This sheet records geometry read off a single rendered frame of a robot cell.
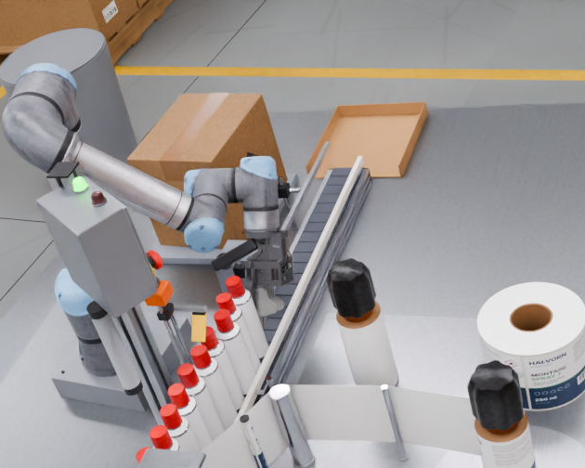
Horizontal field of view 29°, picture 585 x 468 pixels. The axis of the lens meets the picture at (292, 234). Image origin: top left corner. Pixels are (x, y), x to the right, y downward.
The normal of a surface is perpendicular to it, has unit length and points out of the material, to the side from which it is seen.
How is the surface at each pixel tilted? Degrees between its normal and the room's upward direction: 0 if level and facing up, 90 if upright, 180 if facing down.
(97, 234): 90
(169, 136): 0
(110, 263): 90
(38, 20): 90
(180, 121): 0
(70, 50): 0
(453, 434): 90
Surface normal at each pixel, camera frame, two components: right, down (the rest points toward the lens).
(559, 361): 0.32, 0.50
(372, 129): -0.24, -0.78
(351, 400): -0.24, 0.62
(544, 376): 0.04, 0.58
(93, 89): 0.73, 0.30
